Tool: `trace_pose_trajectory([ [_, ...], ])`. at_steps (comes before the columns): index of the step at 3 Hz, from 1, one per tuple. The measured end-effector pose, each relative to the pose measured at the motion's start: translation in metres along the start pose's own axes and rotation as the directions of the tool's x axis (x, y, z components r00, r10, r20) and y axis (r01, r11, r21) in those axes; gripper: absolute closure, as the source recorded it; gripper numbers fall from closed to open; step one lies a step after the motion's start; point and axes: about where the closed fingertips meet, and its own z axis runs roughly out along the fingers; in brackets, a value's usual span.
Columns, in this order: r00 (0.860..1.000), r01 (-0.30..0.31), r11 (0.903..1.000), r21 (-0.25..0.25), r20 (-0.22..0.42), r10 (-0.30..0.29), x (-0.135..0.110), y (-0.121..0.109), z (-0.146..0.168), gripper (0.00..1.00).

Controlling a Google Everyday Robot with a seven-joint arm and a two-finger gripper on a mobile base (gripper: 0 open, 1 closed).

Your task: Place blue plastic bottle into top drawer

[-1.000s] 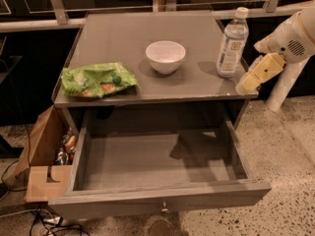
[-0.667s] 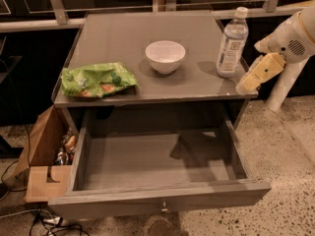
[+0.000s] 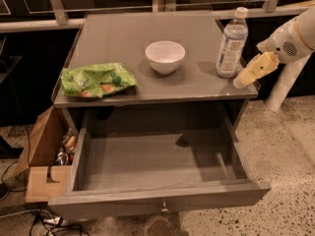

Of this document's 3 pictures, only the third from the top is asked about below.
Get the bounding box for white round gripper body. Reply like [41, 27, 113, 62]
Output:
[257, 18, 312, 64]

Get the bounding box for snack packets in box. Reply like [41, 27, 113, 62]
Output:
[54, 129, 77, 166]

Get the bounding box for open grey top drawer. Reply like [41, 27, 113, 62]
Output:
[48, 113, 271, 219]

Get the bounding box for clear plastic water bottle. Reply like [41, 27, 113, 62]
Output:
[216, 7, 248, 78]

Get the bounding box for black floor cables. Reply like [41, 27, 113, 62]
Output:
[0, 125, 92, 236]

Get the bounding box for green snack bag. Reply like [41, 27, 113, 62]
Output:
[61, 62, 138, 98]

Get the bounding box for grey wooden cabinet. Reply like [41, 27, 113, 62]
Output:
[54, 11, 258, 133]

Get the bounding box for white cylindrical post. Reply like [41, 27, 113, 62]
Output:
[265, 55, 310, 112]

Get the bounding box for brown cardboard box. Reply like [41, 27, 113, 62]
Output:
[14, 107, 71, 203]

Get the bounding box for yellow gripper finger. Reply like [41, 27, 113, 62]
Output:
[233, 52, 280, 89]

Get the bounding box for white ceramic bowl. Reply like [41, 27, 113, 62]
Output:
[145, 40, 186, 75]

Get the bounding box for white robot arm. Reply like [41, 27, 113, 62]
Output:
[233, 8, 315, 89]

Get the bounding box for metal drawer knob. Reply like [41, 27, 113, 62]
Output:
[160, 202, 170, 213]

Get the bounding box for metal railing frame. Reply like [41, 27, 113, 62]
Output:
[0, 0, 314, 33]

